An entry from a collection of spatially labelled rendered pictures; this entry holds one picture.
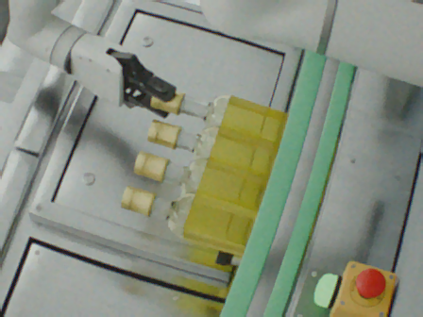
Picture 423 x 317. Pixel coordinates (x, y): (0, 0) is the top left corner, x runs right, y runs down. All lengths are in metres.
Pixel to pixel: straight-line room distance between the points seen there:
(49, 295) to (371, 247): 0.56
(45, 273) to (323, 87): 0.54
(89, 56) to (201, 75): 0.26
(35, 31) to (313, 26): 0.65
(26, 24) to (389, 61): 0.71
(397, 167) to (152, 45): 0.59
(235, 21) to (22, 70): 0.79
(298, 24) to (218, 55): 0.71
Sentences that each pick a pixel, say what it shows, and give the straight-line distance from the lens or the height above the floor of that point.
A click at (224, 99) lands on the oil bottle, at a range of 1.65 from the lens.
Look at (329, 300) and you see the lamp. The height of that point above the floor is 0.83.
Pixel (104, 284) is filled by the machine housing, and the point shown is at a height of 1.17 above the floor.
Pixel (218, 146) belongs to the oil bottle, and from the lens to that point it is 1.61.
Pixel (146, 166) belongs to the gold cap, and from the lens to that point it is 1.60.
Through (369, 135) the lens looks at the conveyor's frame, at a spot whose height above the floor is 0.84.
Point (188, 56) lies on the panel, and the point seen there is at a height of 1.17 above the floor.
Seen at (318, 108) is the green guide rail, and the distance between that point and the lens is 1.54.
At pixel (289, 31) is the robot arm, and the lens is 1.19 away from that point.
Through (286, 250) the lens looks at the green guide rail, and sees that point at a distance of 1.42.
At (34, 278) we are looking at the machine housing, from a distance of 1.72.
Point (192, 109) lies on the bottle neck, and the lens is 1.66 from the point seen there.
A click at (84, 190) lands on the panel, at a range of 1.74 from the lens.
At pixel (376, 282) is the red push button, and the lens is 1.29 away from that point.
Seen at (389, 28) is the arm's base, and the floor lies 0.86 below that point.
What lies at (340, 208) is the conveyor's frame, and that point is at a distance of 1.44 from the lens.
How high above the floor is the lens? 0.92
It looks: 8 degrees up
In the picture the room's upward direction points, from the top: 73 degrees counter-clockwise
